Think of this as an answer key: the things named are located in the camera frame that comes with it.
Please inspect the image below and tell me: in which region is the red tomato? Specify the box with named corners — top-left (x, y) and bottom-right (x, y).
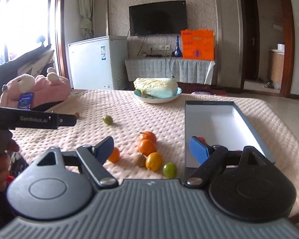
top-left (197, 136), bottom-right (206, 143)

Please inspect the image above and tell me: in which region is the round orange tomato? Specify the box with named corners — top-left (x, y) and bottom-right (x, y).
top-left (107, 147), bottom-right (120, 163)

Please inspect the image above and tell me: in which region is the green tomato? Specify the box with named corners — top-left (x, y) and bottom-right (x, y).
top-left (163, 162), bottom-right (177, 179)
top-left (102, 115), bottom-right (113, 125)

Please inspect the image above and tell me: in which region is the brown kiwi fruit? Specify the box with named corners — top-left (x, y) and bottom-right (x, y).
top-left (133, 154), bottom-right (146, 167)

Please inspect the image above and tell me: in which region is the yellow orange tomato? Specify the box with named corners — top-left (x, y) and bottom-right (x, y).
top-left (145, 152), bottom-right (163, 171)

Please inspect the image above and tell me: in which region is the mandarin orange with stem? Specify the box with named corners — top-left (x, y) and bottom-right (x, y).
top-left (139, 131), bottom-right (157, 144)

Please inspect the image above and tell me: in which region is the wooden kitchen cabinet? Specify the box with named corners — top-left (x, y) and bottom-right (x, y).
top-left (268, 50), bottom-right (285, 90)

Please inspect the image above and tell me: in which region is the person's left hand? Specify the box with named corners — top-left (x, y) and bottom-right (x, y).
top-left (0, 139), bottom-right (19, 192)

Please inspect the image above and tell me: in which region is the smartphone with lit screen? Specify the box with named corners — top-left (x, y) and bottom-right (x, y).
top-left (18, 92), bottom-right (33, 111)

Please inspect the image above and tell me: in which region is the grey rectangular box tray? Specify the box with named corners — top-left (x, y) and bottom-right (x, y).
top-left (183, 100), bottom-right (275, 179)

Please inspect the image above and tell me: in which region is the pink plush toy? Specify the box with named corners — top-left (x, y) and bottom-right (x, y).
top-left (0, 68), bottom-right (71, 109)

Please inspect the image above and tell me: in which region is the pink quilted table cover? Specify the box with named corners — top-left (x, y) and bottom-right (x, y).
top-left (13, 90), bottom-right (299, 216)

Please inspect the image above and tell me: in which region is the purple plastic object on floor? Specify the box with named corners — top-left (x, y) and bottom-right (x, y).
top-left (191, 91), bottom-right (227, 97)

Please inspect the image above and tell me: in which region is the light blue ceramic plate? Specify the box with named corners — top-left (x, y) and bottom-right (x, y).
top-left (134, 87), bottom-right (182, 104)

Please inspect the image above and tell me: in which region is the napa cabbage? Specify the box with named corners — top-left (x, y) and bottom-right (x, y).
top-left (133, 78), bottom-right (178, 99)

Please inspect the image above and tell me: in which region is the cloth covered tv cabinet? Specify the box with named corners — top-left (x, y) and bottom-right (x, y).
top-left (125, 57), bottom-right (215, 85)

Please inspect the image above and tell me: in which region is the white chest freezer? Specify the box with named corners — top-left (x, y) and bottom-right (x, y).
top-left (68, 36), bottom-right (128, 90)

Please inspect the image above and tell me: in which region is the blue glass bottle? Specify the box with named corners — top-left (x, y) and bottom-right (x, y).
top-left (172, 36), bottom-right (182, 58)

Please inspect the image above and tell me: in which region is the orange gift box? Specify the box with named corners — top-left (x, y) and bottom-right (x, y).
top-left (181, 29), bottom-right (214, 61)

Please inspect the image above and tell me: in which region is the tied beige curtain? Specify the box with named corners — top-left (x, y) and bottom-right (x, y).
top-left (78, 0), bottom-right (93, 39)

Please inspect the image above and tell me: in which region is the white wall power strip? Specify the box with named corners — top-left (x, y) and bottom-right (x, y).
top-left (149, 45), bottom-right (171, 51)

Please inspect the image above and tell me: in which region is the wall mounted black television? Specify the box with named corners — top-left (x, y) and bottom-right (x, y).
top-left (129, 0), bottom-right (187, 36)

